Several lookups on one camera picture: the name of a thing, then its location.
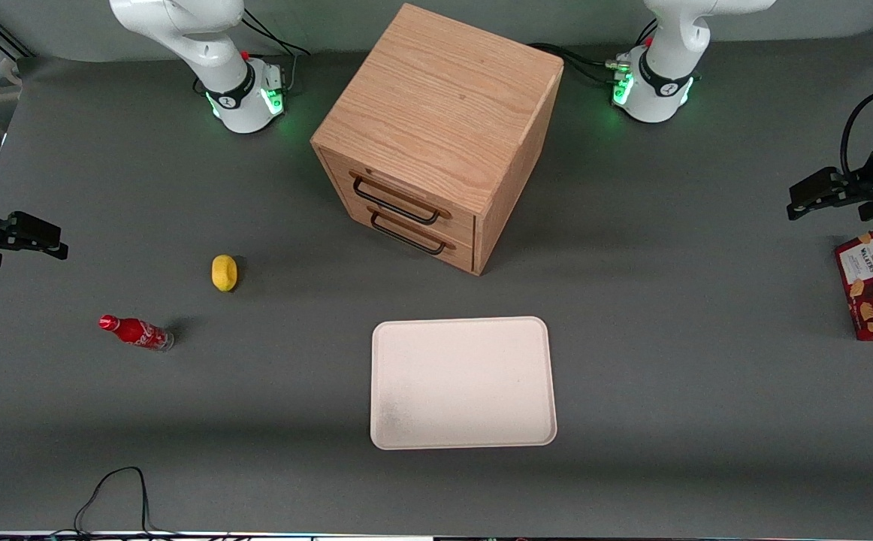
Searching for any cream plastic tray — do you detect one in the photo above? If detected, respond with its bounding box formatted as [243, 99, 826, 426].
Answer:
[370, 316, 558, 451]

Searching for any red cola bottle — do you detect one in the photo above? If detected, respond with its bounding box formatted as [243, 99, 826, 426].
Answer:
[98, 314, 175, 352]

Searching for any yellow lemon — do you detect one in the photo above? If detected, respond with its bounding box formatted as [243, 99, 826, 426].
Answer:
[211, 254, 238, 292]

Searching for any wooden drawer front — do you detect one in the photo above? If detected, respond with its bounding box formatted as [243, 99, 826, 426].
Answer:
[346, 199, 476, 273]
[320, 149, 477, 243]

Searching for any wooden drawer cabinet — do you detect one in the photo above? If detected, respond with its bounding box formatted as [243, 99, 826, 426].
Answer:
[310, 2, 565, 277]

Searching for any thin black looped cable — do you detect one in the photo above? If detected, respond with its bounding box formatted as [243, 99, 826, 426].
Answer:
[50, 466, 182, 539]

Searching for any black base cable bundle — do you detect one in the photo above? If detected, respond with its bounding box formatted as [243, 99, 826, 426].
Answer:
[528, 43, 633, 85]
[240, 8, 311, 97]

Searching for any black metal drawer handle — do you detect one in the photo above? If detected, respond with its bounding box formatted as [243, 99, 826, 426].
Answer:
[369, 210, 449, 256]
[352, 175, 442, 226]

